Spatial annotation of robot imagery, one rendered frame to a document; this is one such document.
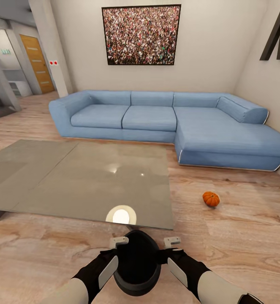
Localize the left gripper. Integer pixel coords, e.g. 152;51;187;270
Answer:
113;249;129;263

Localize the cauldron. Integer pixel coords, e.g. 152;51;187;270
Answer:
113;230;161;297

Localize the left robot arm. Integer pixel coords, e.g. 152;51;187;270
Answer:
36;237;129;304

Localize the pumpkin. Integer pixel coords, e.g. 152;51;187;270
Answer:
203;192;220;207

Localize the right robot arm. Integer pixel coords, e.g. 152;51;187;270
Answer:
154;237;267;304

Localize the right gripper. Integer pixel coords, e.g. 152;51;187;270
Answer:
154;248;173;265

